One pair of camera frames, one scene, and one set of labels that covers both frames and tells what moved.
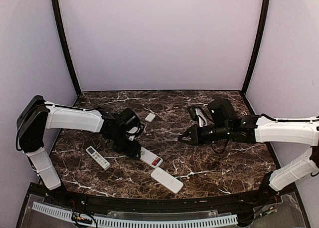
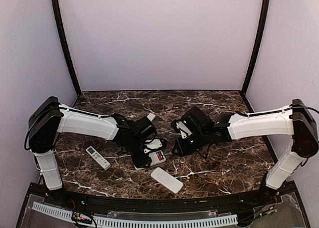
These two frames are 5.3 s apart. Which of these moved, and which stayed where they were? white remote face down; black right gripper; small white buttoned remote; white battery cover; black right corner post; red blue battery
Moved: red blue battery; black right gripper
Stayed: black right corner post; small white buttoned remote; white remote face down; white battery cover
